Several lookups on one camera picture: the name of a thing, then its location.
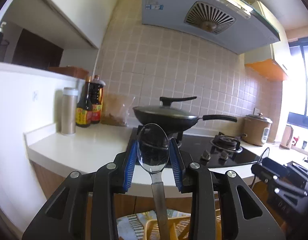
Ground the clear plastic spoon metal handle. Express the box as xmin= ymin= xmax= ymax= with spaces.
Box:
xmin=136 ymin=124 xmax=170 ymax=239

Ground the clear bag of brown food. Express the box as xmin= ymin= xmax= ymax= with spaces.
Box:
xmin=101 ymin=93 xmax=135 ymax=127

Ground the grey range hood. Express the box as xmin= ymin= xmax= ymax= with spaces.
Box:
xmin=142 ymin=0 xmax=280 ymax=54

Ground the dark soy sauce bottle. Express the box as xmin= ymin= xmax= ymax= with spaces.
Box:
xmin=76 ymin=76 xmax=93 ymax=128

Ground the yellow plastic utensil basket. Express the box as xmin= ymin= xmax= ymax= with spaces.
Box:
xmin=143 ymin=216 xmax=222 ymax=240

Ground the patterned light blue tablecloth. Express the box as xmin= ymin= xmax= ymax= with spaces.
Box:
xmin=116 ymin=209 xmax=191 ymax=239

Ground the orange wall cabinet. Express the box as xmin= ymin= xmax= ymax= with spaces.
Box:
xmin=245 ymin=1 xmax=291 ymax=81

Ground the red label sauce bottle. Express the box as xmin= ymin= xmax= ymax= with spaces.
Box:
xmin=90 ymin=75 xmax=106 ymax=124

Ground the brown box on ledge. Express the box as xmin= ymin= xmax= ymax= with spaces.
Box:
xmin=47 ymin=66 xmax=89 ymax=79

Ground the brown rice cooker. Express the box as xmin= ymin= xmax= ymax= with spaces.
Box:
xmin=242 ymin=113 xmax=272 ymax=146

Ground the black gas stove top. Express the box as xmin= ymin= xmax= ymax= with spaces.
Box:
xmin=128 ymin=127 xmax=261 ymax=169

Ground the black wok with lid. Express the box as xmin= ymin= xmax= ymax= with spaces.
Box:
xmin=133 ymin=96 xmax=238 ymax=134

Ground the steel thermos bottle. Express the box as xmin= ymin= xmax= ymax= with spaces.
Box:
xmin=61 ymin=87 xmax=78 ymax=135

